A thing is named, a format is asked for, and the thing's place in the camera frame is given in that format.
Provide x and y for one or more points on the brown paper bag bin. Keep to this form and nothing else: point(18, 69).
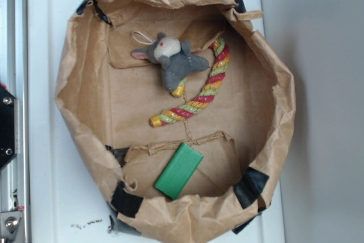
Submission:
point(107, 98)

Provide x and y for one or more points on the grey plush bunny toy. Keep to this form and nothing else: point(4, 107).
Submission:
point(175, 58)

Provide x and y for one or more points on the aluminium frame rail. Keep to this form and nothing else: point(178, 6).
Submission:
point(15, 194)

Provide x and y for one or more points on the red yellow green rope toy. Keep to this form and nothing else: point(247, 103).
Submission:
point(206, 96)

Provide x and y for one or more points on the metal corner bracket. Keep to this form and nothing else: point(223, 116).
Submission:
point(12, 227)

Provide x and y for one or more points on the white plastic tray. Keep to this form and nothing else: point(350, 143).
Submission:
point(66, 205)

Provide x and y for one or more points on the green rectangular block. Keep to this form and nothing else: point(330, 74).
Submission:
point(178, 171)

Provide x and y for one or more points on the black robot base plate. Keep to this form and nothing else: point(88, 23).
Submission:
point(8, 123)

